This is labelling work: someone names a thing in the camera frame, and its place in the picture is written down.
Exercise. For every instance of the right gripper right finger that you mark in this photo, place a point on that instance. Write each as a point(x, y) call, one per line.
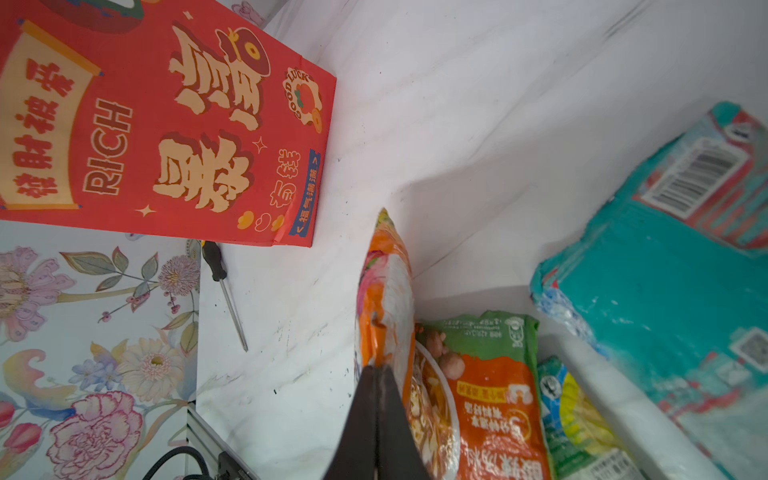
point(396, 454)

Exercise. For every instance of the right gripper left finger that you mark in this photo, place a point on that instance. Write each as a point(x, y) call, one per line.
point(355, 457)

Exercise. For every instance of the orange candy snack packet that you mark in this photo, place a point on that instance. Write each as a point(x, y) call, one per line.
point(385, 315)

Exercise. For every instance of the red paper gift bag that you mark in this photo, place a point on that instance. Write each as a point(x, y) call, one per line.
point(168, 118)

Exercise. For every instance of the orange green noodle packet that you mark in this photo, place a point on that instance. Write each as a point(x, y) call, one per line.
point(474, 407)

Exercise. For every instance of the green snack packet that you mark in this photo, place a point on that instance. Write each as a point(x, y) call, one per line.
point(581, 443)

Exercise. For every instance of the teal snack packet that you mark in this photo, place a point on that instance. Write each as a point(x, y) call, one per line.
point(669, 283)

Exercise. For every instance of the black handled screwdriver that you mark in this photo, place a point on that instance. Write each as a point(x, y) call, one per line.
point(212, 256)

